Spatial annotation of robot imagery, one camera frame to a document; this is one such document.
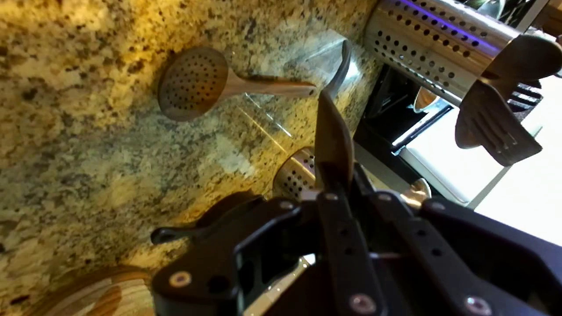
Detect black slotted turner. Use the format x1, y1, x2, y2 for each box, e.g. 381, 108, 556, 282
453, 77, 544, 168

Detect stacked wooden bowls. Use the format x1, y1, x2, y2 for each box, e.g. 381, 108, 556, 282
33, 265, 154, 316

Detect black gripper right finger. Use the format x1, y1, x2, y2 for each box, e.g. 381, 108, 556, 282
353, 165, 562, 316

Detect perforated wooden spoon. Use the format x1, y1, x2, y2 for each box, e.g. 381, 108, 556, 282
154, 45, 318, 122

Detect tall perforated steel cutlery holder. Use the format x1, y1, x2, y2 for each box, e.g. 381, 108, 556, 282
361, 0, 521, 108

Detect small steel cutlery holder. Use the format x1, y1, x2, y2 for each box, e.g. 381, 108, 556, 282
272, 145, 321, 200

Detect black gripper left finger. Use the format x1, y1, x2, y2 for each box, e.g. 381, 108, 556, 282
149, 184, 390, 316

